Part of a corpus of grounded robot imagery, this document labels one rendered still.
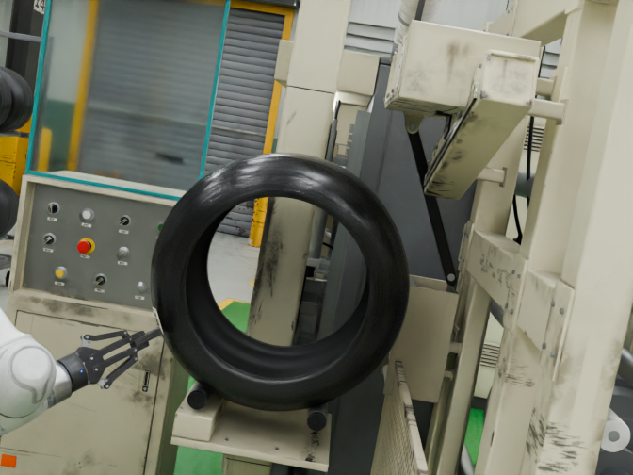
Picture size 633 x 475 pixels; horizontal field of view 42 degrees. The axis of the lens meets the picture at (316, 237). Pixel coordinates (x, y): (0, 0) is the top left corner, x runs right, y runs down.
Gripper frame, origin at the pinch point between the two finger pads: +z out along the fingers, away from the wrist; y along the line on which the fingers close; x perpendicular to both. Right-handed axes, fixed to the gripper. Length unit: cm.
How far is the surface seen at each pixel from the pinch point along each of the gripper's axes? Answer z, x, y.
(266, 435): 20.4, -1.6, 34.8
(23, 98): 168, -412, -135
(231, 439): 11.2, -1.4, 31.0
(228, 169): 25.6, 16.4, -28.6
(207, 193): 19.4, 14.7, -25.2
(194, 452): 83, -179, 85
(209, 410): 9.6, -3.2, 22.7
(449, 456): 64, 10, 63
